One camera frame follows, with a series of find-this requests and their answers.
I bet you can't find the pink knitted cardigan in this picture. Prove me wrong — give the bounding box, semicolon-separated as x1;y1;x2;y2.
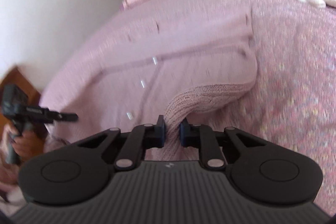
41;0;257;160

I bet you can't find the person's left hand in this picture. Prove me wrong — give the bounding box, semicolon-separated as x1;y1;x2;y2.
12;130;45;161

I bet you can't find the wooden bedside cabinet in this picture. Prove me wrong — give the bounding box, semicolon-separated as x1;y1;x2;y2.
1;66;47;139

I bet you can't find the pink floral bed sheet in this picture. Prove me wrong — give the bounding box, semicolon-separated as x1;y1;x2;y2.
39;0;336;214

